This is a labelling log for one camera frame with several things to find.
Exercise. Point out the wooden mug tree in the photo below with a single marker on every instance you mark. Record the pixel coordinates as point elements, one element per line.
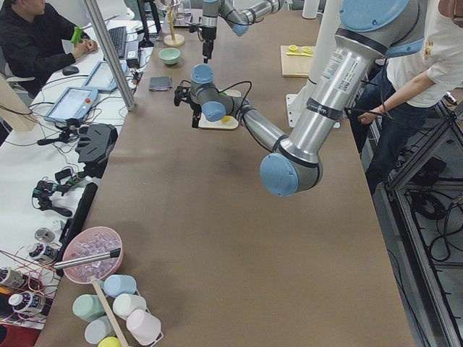
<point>170,39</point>

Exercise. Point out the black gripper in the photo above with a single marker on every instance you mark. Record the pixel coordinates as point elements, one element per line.
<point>207,33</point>
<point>195,106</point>

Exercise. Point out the yellow cup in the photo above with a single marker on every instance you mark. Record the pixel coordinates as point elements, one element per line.
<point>110,341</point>

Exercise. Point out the lower teach pendant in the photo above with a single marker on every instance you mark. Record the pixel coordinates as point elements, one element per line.
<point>74,103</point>

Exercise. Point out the black plastic bracket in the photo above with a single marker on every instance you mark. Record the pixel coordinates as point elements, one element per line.
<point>94,146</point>

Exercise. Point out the black computer mouse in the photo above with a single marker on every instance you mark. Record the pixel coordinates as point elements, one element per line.
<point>70,70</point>

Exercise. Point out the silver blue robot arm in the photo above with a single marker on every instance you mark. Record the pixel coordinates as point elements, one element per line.
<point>237,20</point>
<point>368,30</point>

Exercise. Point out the mint green cup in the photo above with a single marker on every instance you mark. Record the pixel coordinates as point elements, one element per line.
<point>88,307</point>

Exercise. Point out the teach pendant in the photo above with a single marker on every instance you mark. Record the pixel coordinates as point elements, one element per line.
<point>101,78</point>
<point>74,103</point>

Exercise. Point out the black keyboard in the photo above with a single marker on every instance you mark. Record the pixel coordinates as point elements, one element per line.
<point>118,36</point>

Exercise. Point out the white cup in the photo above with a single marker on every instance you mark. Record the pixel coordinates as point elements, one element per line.
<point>126,304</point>

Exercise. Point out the mint green bowl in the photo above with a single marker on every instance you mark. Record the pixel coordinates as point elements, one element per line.
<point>169,56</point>

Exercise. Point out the wooden cutting board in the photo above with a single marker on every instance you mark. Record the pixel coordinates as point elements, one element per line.
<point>295,64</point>

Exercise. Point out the blue cup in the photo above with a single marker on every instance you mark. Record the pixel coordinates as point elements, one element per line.
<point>117,284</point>

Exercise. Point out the grey folded cloth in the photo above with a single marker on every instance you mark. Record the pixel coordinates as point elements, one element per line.
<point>162,83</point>

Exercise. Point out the person in white shirt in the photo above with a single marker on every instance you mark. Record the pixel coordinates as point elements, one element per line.
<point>408,87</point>

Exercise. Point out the pink cup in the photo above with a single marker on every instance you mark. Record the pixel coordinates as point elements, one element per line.
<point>145,328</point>

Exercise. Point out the seated person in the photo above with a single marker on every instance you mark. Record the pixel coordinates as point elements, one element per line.
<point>32,33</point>

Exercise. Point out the pink bowl with ice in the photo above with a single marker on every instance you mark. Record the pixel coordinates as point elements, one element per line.
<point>93,241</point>

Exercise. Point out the aluminium frame post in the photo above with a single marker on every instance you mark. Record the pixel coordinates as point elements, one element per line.
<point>109,52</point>

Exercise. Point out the upper teach pendant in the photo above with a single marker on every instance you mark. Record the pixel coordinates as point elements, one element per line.
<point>101,78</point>

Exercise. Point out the grey cup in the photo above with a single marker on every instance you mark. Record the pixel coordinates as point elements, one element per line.
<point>98,329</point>

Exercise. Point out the wooden cup rack handle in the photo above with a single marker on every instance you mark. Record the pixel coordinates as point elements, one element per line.
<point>100,294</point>

